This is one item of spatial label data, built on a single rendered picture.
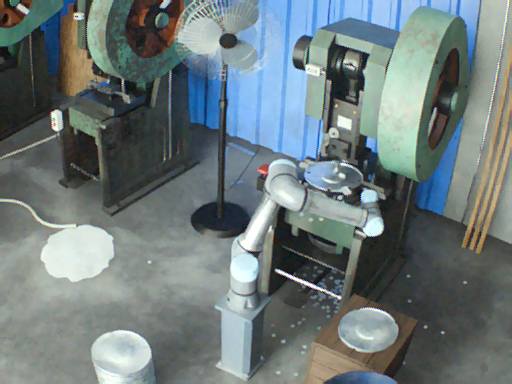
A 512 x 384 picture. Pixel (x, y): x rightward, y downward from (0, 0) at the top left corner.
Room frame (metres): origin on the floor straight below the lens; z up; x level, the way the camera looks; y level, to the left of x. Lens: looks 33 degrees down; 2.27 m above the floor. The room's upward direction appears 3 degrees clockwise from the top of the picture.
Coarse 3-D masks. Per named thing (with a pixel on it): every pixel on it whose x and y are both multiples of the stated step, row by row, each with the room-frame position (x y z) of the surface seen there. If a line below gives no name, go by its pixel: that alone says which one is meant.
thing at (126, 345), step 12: (108, 336) 1.81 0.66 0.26; (120, 336) 1.82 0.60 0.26; (132, 336) 1.83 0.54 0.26; (96, 348) 1.72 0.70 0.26; (108, 348) 1.73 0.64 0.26; (120, 348) 1.74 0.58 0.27; (132, 348) 1.75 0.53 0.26; (144, 348) 1.76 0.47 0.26; (96, 360) 1.64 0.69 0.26; (108, 360) 1.65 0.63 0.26; (120, 360) 1.66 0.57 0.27; (132, 360) 1.67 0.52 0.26; (144, 360) 1.68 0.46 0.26; (108, 372) 1.57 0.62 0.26; (120, 372) 1.59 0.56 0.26; (132, 372) 1.60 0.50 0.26
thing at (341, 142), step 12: (336, 96) 2.61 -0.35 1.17; (348, 96) 2.59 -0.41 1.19; (336, 108) 2.57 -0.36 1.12; (348, 108) 2.54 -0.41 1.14; (336, 120) 2.57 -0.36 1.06; (348, 120) 2.53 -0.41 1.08; (336, 132) 2.55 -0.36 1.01; (348, 132) 2.53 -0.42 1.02; (336, 144) 2.53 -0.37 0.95; (348, 144) 2.49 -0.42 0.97; (360, 144) 2.55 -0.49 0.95; (348, 156) 2.50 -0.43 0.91
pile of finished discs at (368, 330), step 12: (360, 312) 2.00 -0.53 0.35; (372, 312) 1.99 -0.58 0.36; (384, 312) 1.99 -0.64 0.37; (348, 324) 1.91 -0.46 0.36; (360, 324) 1.90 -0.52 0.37; (372, 324) 1.90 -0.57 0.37; (384, 324) 1.91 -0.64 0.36; (396, 324) 1.90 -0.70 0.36; (348, 336) 1.83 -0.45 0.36; (360, 336) 1.83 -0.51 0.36; (372, 336) 1.82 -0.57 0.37; (384, 336) 1.83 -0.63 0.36; (396, 336) 1.82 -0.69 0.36; (360, 348) 1.75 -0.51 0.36; (372, 348) 1.75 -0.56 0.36; (384, 348) 1.75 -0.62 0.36
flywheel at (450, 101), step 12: (456, 60) 2.61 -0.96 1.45; (456, 72) 2.63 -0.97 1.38; (444, 84) 2.35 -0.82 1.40; (456, 84) 2.66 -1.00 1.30; (444, 96) 2.30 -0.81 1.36; (456, 96) 2.31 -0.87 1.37; (432, 108) 2.33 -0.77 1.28; (444, 108) 2.29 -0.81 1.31; (456, 108) 2.32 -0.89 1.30; (432, 120) 2.28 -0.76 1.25; (444, 120) 2.56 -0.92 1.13; (432, 132) 2.51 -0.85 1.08; (432, 144) 2.44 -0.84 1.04
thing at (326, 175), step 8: (312, 168) 2.58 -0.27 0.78; (320, 168) 2.58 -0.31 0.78; (328, 168) 2.59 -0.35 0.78; (336, 168) 2.59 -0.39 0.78; (344, 168) 2.60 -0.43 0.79; (352, 168) 2.60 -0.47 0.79; (312, 176) 2.50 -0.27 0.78; (320, 176) 2.50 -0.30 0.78; (328, 176) 2.50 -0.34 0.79; (336, 176) 2.50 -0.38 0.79; (344, 176) 2.50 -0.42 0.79; (352, 176) 2.52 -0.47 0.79; (360, 176) 2.52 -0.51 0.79; (312, 184) 2.42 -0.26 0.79; (320, 184) 2.43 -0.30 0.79; (328, 184) 2.43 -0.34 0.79; (336, 184) 2.43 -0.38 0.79; (344, 184) 2.44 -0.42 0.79; (352, 184) 2.44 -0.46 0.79; (360, 184) 2.43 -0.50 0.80
